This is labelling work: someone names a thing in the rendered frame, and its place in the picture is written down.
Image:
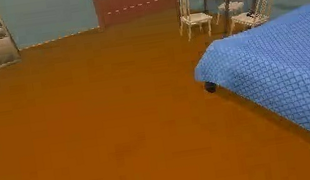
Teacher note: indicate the cream wooden chair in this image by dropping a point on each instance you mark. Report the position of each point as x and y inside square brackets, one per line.
[253, 13]
[191, 17]
[233, 5]

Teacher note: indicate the reddish brown sideboard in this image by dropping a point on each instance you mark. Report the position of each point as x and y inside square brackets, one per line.
[137, 4]

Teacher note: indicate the blue quilted bed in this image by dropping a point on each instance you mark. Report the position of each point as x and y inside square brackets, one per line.
[286, 59]

